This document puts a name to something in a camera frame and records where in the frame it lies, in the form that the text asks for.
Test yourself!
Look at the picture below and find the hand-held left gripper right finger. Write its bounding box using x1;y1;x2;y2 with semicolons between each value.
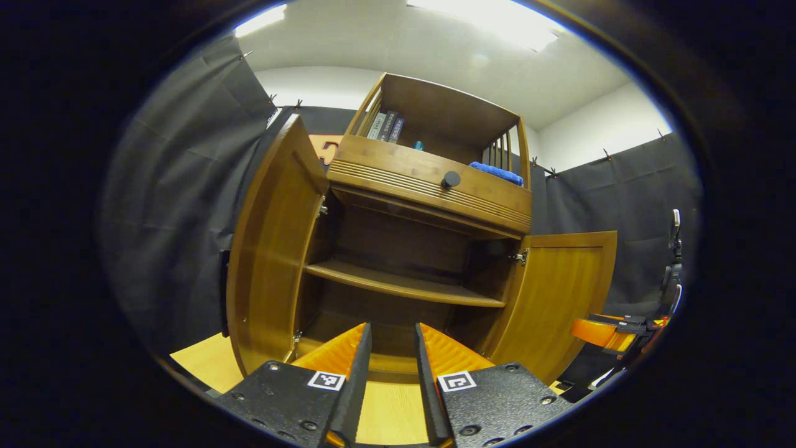
415;322;573;448

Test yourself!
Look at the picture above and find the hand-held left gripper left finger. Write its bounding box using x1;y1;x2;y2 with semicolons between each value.
215;322;373;448

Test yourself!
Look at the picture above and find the wooden cabinet door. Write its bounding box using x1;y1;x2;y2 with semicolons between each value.
219;114;330;377
484;231;618;385

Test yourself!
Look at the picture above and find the wooden double-door shoe cabinet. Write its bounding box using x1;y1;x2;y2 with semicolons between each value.
292;72;534;383

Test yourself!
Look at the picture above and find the blue folded cloth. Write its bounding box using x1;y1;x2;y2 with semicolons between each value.
468;161;525;187

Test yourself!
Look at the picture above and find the row of books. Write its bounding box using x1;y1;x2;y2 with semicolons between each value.
366;110;406;144

